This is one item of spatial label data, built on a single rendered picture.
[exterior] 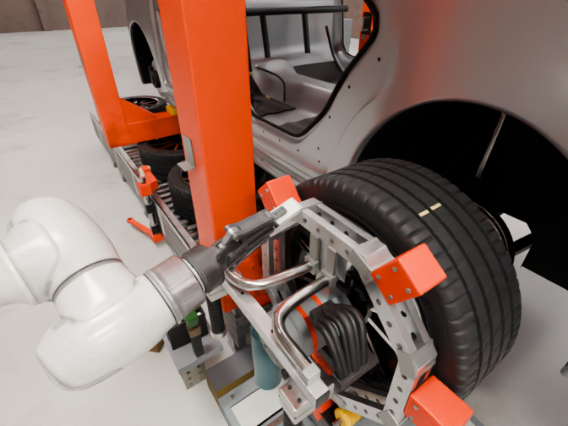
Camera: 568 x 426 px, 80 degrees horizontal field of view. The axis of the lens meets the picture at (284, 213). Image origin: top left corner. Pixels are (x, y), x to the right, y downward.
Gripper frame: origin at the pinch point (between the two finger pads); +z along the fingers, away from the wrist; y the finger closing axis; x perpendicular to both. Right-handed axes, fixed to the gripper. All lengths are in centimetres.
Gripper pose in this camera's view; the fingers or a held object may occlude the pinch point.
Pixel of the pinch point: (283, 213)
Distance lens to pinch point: 63.4
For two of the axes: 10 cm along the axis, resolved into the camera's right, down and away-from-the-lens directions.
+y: -1.8, 5.7, 8.0
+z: 7.1, -4.9, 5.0
